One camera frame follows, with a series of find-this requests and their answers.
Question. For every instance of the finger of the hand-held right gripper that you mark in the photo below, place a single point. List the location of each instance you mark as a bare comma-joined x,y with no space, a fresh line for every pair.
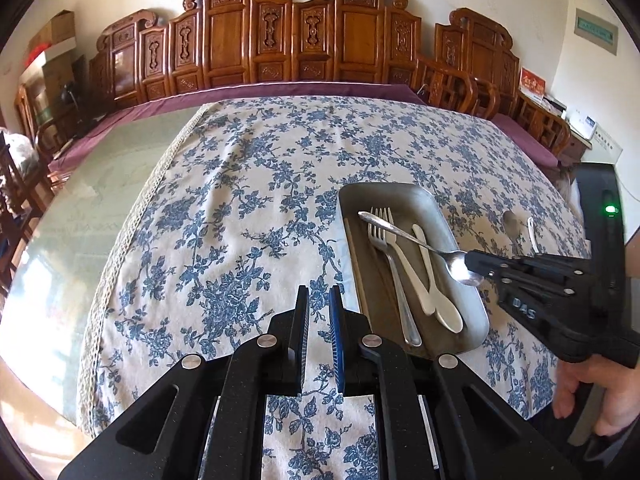
530,270
535,310

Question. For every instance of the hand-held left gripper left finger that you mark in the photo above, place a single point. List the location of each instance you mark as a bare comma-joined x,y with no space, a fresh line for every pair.
301,330

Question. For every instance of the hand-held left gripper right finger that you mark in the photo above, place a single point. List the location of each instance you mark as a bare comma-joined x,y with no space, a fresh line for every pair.
336,340

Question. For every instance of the metal spoon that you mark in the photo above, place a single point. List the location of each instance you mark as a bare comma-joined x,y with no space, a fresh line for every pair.
511,224
461,271

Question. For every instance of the metal fork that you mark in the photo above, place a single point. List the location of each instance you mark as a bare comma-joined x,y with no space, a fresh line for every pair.
400,300

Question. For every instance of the bundle of brown wooden chopsticks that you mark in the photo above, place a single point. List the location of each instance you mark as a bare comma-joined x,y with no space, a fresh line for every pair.
356,265

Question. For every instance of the white plastic spoon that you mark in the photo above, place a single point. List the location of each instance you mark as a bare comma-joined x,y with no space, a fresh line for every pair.
533,235
450,317

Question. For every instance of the white plastic fork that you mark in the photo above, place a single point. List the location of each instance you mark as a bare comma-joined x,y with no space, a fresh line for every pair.
401,255

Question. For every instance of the grey metal tray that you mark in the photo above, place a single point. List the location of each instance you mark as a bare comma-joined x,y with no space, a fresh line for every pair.
407,200

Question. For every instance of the person's right hand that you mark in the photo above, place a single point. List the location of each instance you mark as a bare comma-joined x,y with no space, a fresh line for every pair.
620,395

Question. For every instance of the blue floral tablecloth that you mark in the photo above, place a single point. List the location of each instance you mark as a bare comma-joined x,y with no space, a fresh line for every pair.
225,240

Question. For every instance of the short purple seat cushion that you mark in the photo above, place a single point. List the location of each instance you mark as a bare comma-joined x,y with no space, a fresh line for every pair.
525,142

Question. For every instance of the wooden armchair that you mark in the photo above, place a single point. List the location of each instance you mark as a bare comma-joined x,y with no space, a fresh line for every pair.
550,127
465,87

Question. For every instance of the white desk device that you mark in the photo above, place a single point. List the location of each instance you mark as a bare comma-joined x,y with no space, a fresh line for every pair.
584,122

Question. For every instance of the red desk calendar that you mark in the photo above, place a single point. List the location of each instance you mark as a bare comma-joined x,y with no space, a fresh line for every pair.
532,82

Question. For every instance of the long carved wooden bench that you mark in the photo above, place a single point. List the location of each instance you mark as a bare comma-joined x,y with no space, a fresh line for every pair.
225,35

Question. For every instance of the white plastic bag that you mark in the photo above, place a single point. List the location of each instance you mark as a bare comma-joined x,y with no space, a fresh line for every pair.
20,152

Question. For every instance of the dark wooden chair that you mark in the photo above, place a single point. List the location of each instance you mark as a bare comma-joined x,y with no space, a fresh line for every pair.
25,110

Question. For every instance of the brown cardboard box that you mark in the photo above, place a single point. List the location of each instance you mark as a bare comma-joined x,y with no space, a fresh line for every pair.
57,30

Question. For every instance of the white electrical wall panel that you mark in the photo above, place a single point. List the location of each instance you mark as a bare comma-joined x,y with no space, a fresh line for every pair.
607,145

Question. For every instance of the green wall sign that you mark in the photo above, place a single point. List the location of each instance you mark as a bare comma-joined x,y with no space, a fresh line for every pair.
595,30

